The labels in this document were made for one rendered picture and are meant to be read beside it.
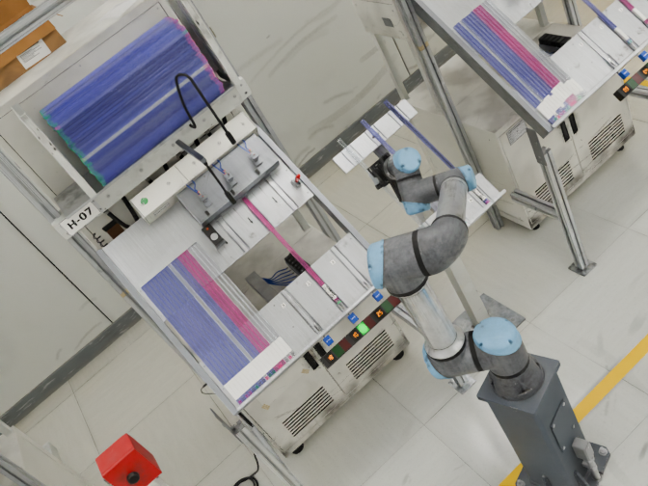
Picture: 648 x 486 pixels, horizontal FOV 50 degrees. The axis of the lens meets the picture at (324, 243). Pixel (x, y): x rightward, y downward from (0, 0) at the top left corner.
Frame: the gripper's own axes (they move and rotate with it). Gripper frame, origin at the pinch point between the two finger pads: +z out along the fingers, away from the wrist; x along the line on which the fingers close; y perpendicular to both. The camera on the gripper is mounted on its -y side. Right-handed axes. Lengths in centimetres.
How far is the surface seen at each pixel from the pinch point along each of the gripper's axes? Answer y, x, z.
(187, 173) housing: 45, 46, 10
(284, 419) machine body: -49, 76, 53
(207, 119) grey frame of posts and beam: 54, 30, 6
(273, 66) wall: 81, -48, 164
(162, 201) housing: 43, 59, 10
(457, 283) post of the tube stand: -51, -8, 32
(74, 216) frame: 56, 83, 6
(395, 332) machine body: -54, 19, 55
